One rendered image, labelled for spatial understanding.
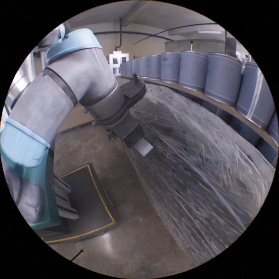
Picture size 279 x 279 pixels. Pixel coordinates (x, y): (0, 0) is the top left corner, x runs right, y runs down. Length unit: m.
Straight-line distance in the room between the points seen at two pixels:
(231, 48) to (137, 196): 3.30
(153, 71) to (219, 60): 0.20
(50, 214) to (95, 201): 0.61
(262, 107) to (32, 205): 0.50
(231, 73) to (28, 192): 0.50
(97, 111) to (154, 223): 1.11
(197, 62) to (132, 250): 1.29
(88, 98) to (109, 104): 0.03
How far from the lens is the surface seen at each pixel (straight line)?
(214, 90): 0.18
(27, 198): 0.35
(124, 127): 0.19
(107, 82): 0.15
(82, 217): 0.95
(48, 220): 0.36
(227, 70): 0.18
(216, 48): 3.30
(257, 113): 0.16
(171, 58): 0.25
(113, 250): 1.23
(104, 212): 0.87
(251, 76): 0.17
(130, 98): 0.19
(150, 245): 1.18
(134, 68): 0.44
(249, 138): 0.17
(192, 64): 0.21
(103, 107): 0.16
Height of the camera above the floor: 1.14
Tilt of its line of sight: 42 degrees down
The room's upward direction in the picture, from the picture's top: 1 degrees counter-clockwise
